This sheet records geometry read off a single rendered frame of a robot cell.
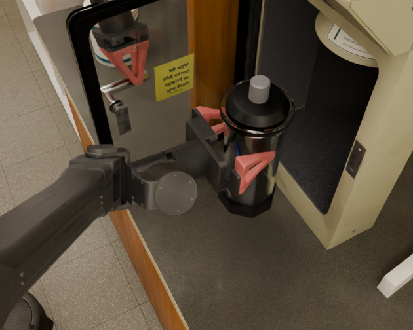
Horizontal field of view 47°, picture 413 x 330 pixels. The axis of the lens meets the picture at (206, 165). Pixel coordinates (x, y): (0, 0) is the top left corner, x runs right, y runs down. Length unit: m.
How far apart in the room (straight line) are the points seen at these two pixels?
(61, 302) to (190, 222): 1.10
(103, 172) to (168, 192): 0.08
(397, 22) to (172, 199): 0.32
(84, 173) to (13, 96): 2.18
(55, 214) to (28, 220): 0.03
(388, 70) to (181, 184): 0.29
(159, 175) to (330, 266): 0.45
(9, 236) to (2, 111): 2.30
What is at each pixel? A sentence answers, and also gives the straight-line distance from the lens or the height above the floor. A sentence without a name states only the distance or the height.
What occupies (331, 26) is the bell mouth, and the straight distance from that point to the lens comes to 0.73.
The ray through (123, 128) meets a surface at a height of 1.17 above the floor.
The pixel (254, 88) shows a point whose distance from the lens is 0.65.
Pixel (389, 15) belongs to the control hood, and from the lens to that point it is 0.52.
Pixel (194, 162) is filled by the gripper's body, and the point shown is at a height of 1.23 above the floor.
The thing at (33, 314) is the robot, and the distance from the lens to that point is 1.71.
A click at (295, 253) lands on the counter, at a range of 0.93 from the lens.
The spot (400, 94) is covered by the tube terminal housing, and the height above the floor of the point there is 1.34.
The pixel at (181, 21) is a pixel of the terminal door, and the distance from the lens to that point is 0.76.
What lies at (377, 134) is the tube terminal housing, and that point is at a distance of 0.69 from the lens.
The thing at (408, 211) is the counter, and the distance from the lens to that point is 1.04.
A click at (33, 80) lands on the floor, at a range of 2.80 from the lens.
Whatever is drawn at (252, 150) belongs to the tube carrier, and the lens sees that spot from 0.69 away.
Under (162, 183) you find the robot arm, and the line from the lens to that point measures 0.58.
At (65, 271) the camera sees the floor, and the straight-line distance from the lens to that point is 2.02.
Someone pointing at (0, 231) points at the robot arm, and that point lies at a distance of 0.41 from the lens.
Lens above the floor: 1.75
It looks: 52 degrees down
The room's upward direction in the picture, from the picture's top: straight up
